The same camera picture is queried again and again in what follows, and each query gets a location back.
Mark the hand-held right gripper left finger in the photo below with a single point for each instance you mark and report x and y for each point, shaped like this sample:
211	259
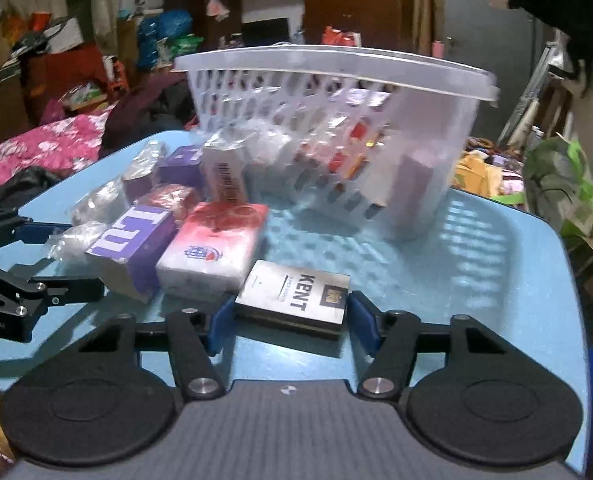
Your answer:
221	325

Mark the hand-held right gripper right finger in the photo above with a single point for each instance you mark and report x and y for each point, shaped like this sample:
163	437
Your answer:
364	322

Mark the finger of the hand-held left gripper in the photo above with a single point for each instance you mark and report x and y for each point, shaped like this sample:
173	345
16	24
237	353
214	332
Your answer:
41	232
66	291

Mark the white Kent cigarette box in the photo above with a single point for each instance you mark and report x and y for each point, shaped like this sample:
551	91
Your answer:
296	295

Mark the pale purple box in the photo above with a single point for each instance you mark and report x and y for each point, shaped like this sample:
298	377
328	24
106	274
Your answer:
409	182

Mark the red and white packet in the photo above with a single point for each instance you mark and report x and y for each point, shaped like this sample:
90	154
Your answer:
354	152

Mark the white plastic basket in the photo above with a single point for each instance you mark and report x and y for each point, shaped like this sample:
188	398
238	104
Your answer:
336	65

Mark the clear plastic bag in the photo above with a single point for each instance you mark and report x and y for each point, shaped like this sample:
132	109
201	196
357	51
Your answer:
99	202
74	242

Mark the black cloth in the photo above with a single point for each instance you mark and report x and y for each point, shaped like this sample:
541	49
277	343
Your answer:
24	185

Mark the pink and white box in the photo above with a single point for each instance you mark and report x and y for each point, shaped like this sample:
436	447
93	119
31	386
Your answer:
214	250

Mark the purple box with white letters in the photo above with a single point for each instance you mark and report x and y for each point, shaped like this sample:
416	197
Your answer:
131	245

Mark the pink floral quilt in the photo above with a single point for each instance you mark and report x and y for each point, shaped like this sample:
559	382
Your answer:
41	147

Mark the bagged purple box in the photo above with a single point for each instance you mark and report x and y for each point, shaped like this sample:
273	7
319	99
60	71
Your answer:
144	167

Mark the red bagged packet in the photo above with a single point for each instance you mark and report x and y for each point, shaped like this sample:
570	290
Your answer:
174	200

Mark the red and white box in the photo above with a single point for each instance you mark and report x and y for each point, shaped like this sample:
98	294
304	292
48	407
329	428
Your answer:
225	175

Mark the pile of dark clothes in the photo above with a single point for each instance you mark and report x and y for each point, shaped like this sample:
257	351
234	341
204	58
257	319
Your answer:
146	110

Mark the blue plastic bag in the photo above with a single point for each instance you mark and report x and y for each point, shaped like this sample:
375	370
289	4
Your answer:
164	35

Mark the green plastic bag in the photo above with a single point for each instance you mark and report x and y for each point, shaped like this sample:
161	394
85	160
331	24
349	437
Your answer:
559	180

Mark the metal crutches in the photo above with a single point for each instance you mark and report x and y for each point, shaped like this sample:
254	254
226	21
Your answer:
531	95

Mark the orange plastic bag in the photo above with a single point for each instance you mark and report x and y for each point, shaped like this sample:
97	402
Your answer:
340	36

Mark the small white plastic bag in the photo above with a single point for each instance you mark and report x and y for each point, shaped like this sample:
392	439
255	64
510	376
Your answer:
215	2

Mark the grey door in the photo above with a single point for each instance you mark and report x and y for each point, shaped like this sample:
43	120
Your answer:
486	60

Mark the black television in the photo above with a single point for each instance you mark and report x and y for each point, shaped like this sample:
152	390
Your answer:
265	32

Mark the black hanging garment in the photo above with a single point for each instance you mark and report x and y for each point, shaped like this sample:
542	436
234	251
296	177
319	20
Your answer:
556	5

